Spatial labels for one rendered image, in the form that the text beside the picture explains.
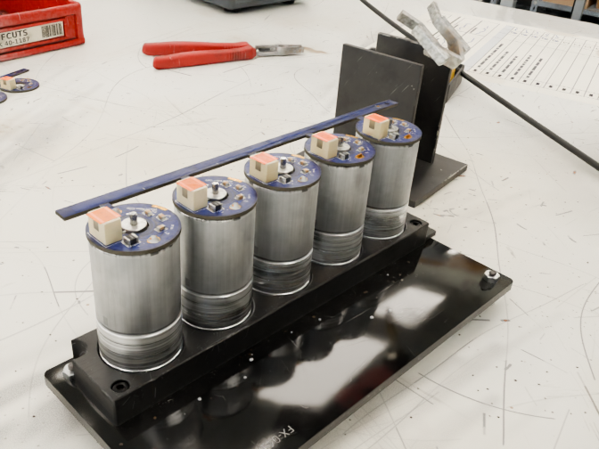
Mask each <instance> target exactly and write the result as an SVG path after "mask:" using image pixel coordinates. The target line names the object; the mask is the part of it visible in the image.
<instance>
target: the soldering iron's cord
mask: <svg viewBox="0 0 599 449"><path fill-rule="evenodd" d="M359 1H360V2H362V3H363V4H364V5H365V6H367V7H368V8H369V9H370V10H371V11H373V12H374V13H375V14H377V15H378V16H379V17H381V18H382V19H383V20H385V21H386V22H387V23H389V24H390V25H391V26H392V27H393V28H394V29H396V30H397V31H399V32H400V33H401V34H403V35H404V36H405V37H407V38H409V39H410V40H414V41H417V42H418V40H417V39H416V38H415V37H414V36H413V35H411V34H410V33H409V32H407V31H406V30H404V29H403V28H401V27H400V26H399V25H398V24H397V23H396V22H394V21H393V20H391V19H390V18H388V17H387V16H386V15H385V14H383V13H382V12H380V11H379V10H378V9H376V8H375V7H374V6H373V5H371V4H370V3H369V2H367V1H366V0H359ZM460 76H461V77H463V78H465V79H466V80H468V81H469V82H470V83H472V84H473V85H475V86H476V87H478V88H479V89H480V90H481V91H483V92H484V93H485V94H487V95H489V96H490V97H492V98H493V99H494V100H496V101H497V102H499V103H501V104H502V105H503V106H505V107H506V108H507V109H508V110H510V111H511V112H513V113H514V114H516V115H517V116H519V117H520V118H522V119H523V120H525V121H526V122H528V123H529V124H531V125H532V126H533V127H534V128H536V129H537V130H539V131H540V132H542V133H543V134H545V135H546V136H548V137H549V138H551V139H552V140H554V141H555V142H557V143H558V144H560V145H561V146H562V147H563V148H565V149H566V150H568V151H570V152H571V153H572V154H574V155H575V156H577V157H578V158H580V159H582V160H583V161H585V162H586V163H587V164H588V165H589V166H591V167H593V168H594V169H596V170H597V171H599V162H597V161H596V160H594V159H592V158H591V157H589V156H588V155H586V154H585V153H584V152H583V151H581V150H579V149H578V148H576V147H575V146H573V145H572V144H570V143H568V142H567V141H565V140H564V139H562V138H561V137H560V136H559V135H557V134H556V133H554V132H553V131H551V130H550V129H548V128H547V127H545V126H543V125H542V124H540V123H539V122H537V121H536V120H535V119H533V118H532V117H530V116H529V115H528V114H526V113H525V112H523V111H522V110H520V109H518V108H517V107H515V106H514V105H512V104H511V103H509V102H508V101H507V100H506V99H504V98H503V97H501V96H500V95H498V94H496V93H495V92H493V91H492V90H491V89H489V88H488V87H486V86H484V85H483V84H482V83H481V82H479V81H478V80H477V79H475V78H473V77H472V76H470V75H469V74H467V73H466V72H465V71H463V70H462V71H461V75H460Z"/></svg>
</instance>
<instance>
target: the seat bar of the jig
mask: <svg viewBox="0 0 599 449"><path fill-rule="evenodd" d="M428 227H429V223H428V222H426V221H424V220H422V219H421V218H419V217H417V216H414V215H412V214H410V213H408V212H406V221H405V227H404V231H403V233H402V234H401V235H399V236H398V237H396V238H393V239H388V240H373V239H368V238H365V237H362V243H361V249H360V255H359V258H358V259H357V260H355V261H354V262H352V263H349V264H346V265H319V264H316V263H313V262H311V270H310V279H309V284H308V286H307V287H306V288H305V289H304V290H302V291H300V292H297V293H295V294H291V295H287V296H269V295H264V294H261V293H258V292H256V291H254V290H253V291H252V299H251V314H250V317H249V318H248V319H247V320H246V321H245V322H243V323H242V324H240V325H238V326H236V327H234V328H232V329H229V330H225V331H201V330H197V329H195V328H192V327H190V326H188V325H186V324H185V323H183V349H182V351H181V353H180V355H179V356H178V357H177V358H176V359H175V360H174V361H173V362H172V363H170V364H168V365H167V366H165V367H163V368H160V369H158V370H156V371H149V372H143V373H128V372H123V371H117V370H115V369H112V368H111V367H110V366H108V365H107V364H106V363H105V362H104V361H103V360H102V359H101V357H100V352H99V344H98V336H97V328H96V329H94V330H92V331H89V332H88V333H85V334H83V335H81V336H79V337H77V338H75V339H73V340H72V341H71V346H72V353H73V359H74V360H72V365H73V371H74V378H75V385H76V386H77V387H78V388H79V389H80V390H81V391H82V392H83V393H84V394H85V395H86V396H87V397H88V398H89V400H90V401H91V402H92V403H93V404H94V405H95V406H96V407H97V408H98V409H99V410H100V411H101V412H102V413H103V414H104V415H105V416H106V417H107V419H108V420H109V421H110V422H111V423H112V424H113V425H114V426H119V425H121V424H123V423H124V422H126V421H128V420H130V419H132V418H133V417H135V416H136V415H137V414H139V413H141V412H143V411H145V410H146V409H148V408H150V407H151V406H153V405H155V404H156V403H158V402H160V401H161V400H163V399H165V398H166V397H168V396H170V395H172V394H174V393H175V392H177V391H178V390H179V389H181V388H183V387H185V386H187V385H188V384H190V383H192V382H194V381H195V380H197V379H198V378H200V377H202V376H203V375H205V374H207V373H208V372H210V371H212V370H214V369H216V368H217V367H218V366H220V365H221V364H223V363H225V362H227V361H229V360H231V359H232V358H234V357H236V356H237V355H239V354H240V353H242V352H244V351H245V350H247V349H249V348H250V347H253V346H254V345H256V344H258V343H259V342H260V341H262V340H263V339H266V338H268V337H269V336H271V335H273V334H274V333H276V332H278V331H279V330H281V329H282V328H284V327H286V326H287V325H289V324H291V323H292V322H295V321H296V320H298V319H299V318H300V317H302V316H304V315H306V314H308V313H310V312H311V311H313V310H315V309H316V308H318V307H320V306H321V305H323V304H324V303H326V302H328V301H329V300H331V299H333V298H335V297H337V296H338V295H340V294H341V293H343V292H344V291H346V290H348V289H350V288H352V287H353V286H355V285H357V284H358V283H360V282H361V281H363V280H365V279H366V278H368V277H370V276H371V275H373V274H375V273H377V272H379V271H381V269H383V268H385V267H386V266H388V265H390V264H392V263H394V262H395V261H397V260H399V259H400V258H402V257H403V256H405V255H407V254H408V253H410V252H412V251H413V250H415V249H418V248H419V247H421V246H422V245H423V244H425V241H426V236H427V232H428Z"/></svg>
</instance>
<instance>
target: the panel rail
mask: <svg viewBox="0 0 599 449"><path fill-rule="evenodd" d="M396 106H398V102H393V101H392V100H387V101H384V102H379V103H376V104H374V105H371V106H368V107H365V108H363V109H360V110H355V111H352V112H350V113H347V114H344V115H341V116H339V117H336V118H331V119H328V120H326V121H323V122H320V123H317V124H314V125H312V126H309V127H304V128H301V129H299V130H296V131H293V132H290V133H288V134H285V135H279V136H277V137H274V138H271V139H268V140H265V141H263V142H260V143H255V144H252V145H250V146H247V147H244V148H241V149H239V150H236V151H231V152H228V153H226V154H223V155H220V156H217V157H215V158H212V159H207V160H204V161H202V162H199V163H196V164H193V165H191V166H188V167H183V168H180V169H178V170H175V171H172V172H169V173H166V174H164V175H161V176H156V177H154V178H151V179H148V180H145V181H142V182H140V183H137V184H132V185H129V186H127V187H124V188H121V189H118V190H116V191H113V192H108V193H105V194H103V195H100V196H97V197H94V198H92V199H89V200H84V201H81V202H79V203H76V204H73V205H70V206H68V207H65V208H60V209H57V210H55V214H56V215H57V216H58V217H60V218H61V219H62V220H63V221H67V220H70V219H72V218H75V217H78V216H83V215H84V214H87V212H89V211H92V210H95V209H98V208H102V207H108V208H109V207H113V206H112V205H113V204H116V203H119V202H121V201H124V200H128V199H131V198H134V197H136V196H139V195H142V194H145V193H147V192H151V191H154V190H157V189H159V188H162V187H165V186H168V185H170V184H174V183H176V182H177V181H179V180H182V179H185V178H187V177H192V176H197V175H200V174H203V173H206V172H209V171H210V170H213V169H216V168H219V167H223V166H226V165H229V164H231V163H234V162H236V161H239V160H242V159H247V158H249V159H250V156H251V155H254V154H257V153H260V152H265V151H270V150H273V149H274V148H277V147H280V146H283V145H285V144H288V143H293V142H295V141H298V140H300V139H303V138H307V139H308V138H310V137H312V134H315V133H318V132H321V131H322V132H323V131H326V130H329V129H332V128H335V127H338V126H341V125H344V124H347V123H349V122H352V121H355V120H356V121H359V120H361V119H363V118H365V116H367V115H370V114H373V113H377V112H380V111H383V110H387V109H390V108H393V107H396Z"/></svg>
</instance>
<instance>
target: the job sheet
mask: <svg viewBox="0 0 599 449"><path fill-rule="evenodd" d="M440 13H441V16H442V17H443V16H445V17H446V19H447V20H448V21H449V22H450V24H451V25H452V26H453V27H454V28H455V30H456V31H457V32H458V33H459V35H460V36H461V37H462V38H463V39H464V41H465V42H466V43H467V44H468V46H470V47H471V50H470V51H469V52H468V53H467V54H466V55H465V56H464V58H465V59H464V61H463V62H462V63H461V64H464V71H465V72H466V73H467V74H469V75H470V76H472V77H473V78H475V79H479V80H483V81H488V82H491V83H496V84H499V85H504V86H511V87H515V88H520V89H523V90H528V91H531V92H536V93H541V94H548V95H552V96H556V97H560V98H564V99H568V100H573V101H576V102H583V103H588V104H593V105H596V106H599V39H596V38H591V37H583V36H577V35H572V34H567V33H562V32H558V31H552V30H548V29H539V28H534V27H529V26H524V25H520V24H514V23H510V22H504V21H500V20H491V19H486V18H481V17H476V16H471V15H466V14H461V13H456V12H448V11H442V10H440ZM416 19H417V20H419V21H421V22H422V23H423V24H424V25H425V26H426V28H427V29H428V30H429V31H430V32H431V33H432V35H433V36H434V37H435V38H436V39H437V40H438V41H439V43H440V44H441V45H442V46H443V47H445V48H447V41H446V40H445V39H444V37H443V36H442V35H441V34H440V33H439V32H438V31H437V30H436V28H435V27H434V26H433V24H432V22H431V18H430V15H429V13H428V12H427V13H425V14H423V15H422V16H420V17H418V18H416Z"/></svg>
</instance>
